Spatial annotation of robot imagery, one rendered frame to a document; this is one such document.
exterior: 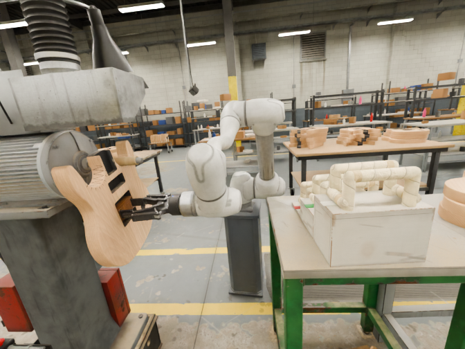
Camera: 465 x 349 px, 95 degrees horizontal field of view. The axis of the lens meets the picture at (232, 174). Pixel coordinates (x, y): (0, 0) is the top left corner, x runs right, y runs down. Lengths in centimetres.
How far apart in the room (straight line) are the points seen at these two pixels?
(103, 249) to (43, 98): 46
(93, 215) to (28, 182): 31
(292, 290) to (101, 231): 61
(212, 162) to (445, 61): 1478
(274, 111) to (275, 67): 1095
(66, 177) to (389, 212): 85
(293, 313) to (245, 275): 102
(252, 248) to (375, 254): 104
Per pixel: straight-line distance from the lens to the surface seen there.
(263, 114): 108
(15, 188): 103
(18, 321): 143
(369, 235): 73
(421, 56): 1452
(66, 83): 77
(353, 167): 73
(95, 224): 76
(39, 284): 123
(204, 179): 59
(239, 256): 172
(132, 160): 85
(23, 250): 117
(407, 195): 75
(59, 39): 85
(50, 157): 91
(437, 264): 87
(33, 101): 83
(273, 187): 146
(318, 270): 72
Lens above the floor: 138
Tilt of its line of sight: 16 degrees down
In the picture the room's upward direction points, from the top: 5 degrees counter-clockwise
